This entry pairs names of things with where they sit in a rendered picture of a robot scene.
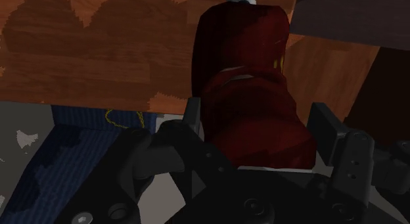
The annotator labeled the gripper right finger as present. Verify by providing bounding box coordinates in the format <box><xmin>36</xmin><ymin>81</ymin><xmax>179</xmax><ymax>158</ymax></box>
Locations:
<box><xmin>306</xmin><ymin>102</ymin><xmax>410</xmax><ymax>208</ymax></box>

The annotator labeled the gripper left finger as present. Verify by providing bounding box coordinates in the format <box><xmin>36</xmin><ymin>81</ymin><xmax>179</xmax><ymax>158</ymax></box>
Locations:
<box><xmin>54</xmin><ymin>97</ymin><xmax>238</xmax><ymax>224</ymax></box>

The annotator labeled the dark red bottle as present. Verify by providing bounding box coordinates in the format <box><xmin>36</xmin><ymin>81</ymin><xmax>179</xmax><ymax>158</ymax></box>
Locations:
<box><xmin>191</xmin><ymin>0</ymin><xmax>318</xmax><ymax>170</ymax></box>

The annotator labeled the dark brown furniture piece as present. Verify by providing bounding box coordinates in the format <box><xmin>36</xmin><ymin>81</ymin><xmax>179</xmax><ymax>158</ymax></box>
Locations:
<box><xmin>343</xmin><ymin>46</ymin><xmax>410</xmax><ymax>148</ymax></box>

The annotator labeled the blue ribbed cloth, yellow stitching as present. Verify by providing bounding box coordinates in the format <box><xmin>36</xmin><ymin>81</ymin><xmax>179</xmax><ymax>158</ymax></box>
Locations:
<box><xmin>0</xmin><ymin>104</ymin><xmax>158</xmax><ymax>224</ymax></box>

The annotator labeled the dark grey furniture piece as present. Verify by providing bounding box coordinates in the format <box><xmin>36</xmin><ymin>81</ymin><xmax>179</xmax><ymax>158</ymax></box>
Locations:
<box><xmin>289</xmin><ymin>0</ymin><xmax>410</xmax><ymax>52</ymax></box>

